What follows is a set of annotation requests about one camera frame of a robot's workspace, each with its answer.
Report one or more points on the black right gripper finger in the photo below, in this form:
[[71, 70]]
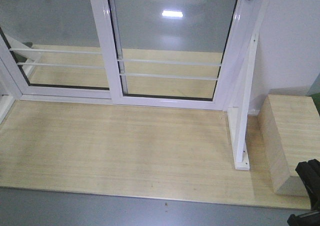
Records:
[[309, 172]]

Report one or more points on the white sliding glass door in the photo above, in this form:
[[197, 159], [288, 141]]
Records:
[[242, 28]]

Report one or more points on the white fixed glass door panel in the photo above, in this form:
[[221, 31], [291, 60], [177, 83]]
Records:
[[50, 48]]

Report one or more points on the light wooden step block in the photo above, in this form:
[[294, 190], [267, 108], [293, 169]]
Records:
[[290, 129]]

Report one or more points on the white triangular support brace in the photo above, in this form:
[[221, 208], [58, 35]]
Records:
[[237, 111]]

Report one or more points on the light wooden platform board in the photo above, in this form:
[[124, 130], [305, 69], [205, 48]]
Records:
[[133, 151]]

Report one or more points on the white outer door frame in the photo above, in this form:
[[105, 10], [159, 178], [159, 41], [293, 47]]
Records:
[[164, 53]]

